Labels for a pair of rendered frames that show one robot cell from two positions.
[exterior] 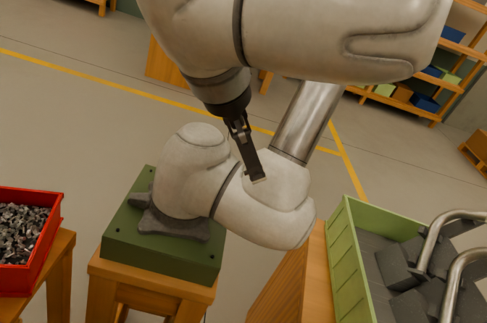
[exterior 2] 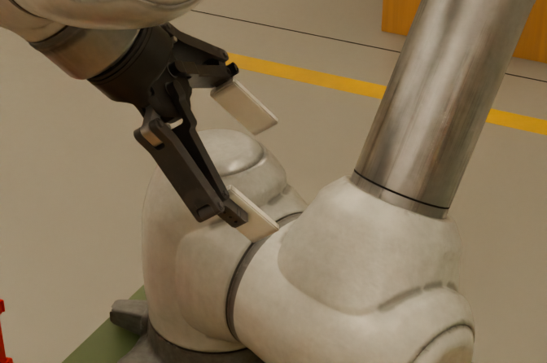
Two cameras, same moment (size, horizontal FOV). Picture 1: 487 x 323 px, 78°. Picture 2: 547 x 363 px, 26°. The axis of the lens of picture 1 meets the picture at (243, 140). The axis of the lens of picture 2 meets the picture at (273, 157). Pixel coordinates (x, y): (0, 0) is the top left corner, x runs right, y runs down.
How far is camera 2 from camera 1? 68 cm
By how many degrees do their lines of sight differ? 30
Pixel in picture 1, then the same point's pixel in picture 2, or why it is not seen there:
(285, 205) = (356, 298)
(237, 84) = (98, 43)
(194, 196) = (194, 288)
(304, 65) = (57, 13)
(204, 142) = not seen: hidden behind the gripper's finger
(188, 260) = not seen: outside the picture
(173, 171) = (152, 233)
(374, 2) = not seen: outside the picture
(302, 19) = not seen: outside the picture
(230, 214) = (255, 324)
